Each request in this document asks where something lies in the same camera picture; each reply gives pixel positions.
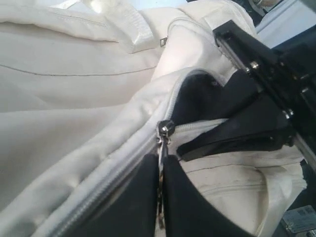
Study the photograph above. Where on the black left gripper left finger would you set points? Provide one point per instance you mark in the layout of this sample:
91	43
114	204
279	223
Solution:
133	213

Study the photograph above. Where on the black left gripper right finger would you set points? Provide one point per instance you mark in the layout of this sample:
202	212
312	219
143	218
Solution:
186	212

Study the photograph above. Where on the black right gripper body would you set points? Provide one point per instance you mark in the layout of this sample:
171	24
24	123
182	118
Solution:
286	72

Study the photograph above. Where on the cream duffel bag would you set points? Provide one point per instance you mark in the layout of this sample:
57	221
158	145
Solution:
89	87

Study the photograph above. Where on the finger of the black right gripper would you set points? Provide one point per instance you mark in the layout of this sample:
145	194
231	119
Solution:
243	132
240	91

